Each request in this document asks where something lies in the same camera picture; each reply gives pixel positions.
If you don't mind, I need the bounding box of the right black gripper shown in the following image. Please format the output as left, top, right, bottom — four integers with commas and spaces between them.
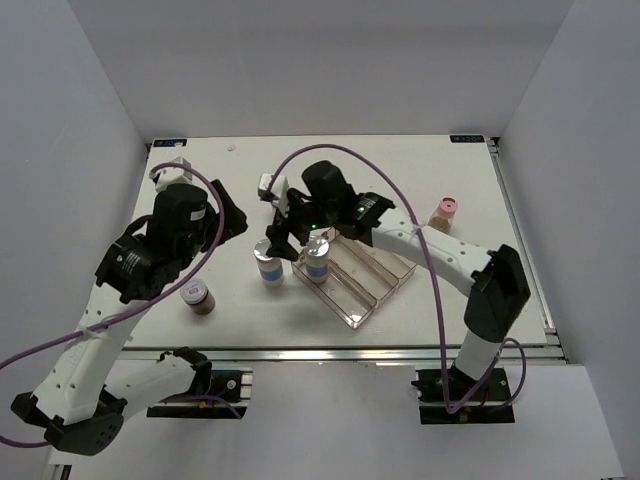
267, 189, 337, 261

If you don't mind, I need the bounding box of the blue label bottle silver cap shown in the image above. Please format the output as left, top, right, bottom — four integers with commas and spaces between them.
304, 235, 330, 284

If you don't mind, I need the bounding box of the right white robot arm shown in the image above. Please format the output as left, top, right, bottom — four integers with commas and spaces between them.
257, 160, 531, 399

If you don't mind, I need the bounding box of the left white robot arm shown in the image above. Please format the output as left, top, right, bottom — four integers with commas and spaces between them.
11, 180, 248, 456

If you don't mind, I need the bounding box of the brown spice jar near front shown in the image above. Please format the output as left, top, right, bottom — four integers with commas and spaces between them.
180, 278, 216, 316

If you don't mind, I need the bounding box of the clear plastic organizer tray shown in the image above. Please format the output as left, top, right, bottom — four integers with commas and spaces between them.
292, 229, 416, 330

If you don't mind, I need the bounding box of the pink cap spice bottle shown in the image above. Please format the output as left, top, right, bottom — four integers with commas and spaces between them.
428, 197, 458, 234

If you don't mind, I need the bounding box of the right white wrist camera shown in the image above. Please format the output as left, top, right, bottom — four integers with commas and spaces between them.
257, 173, 289, 216

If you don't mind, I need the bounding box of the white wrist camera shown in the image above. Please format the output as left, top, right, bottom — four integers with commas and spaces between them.
257, 173, 289, 216
149, 157, 193, 193

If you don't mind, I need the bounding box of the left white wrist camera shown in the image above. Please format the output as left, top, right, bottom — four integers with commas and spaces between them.
149, 157, 193, 193

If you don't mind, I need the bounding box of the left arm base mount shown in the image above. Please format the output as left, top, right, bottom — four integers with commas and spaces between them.
146, 368, 253, 420

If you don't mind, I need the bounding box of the aluminium table front rail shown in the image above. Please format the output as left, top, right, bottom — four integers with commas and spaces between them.
118, 346, 566, 362

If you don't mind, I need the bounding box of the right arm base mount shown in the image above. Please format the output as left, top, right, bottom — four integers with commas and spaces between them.
408, 367, 516, 425

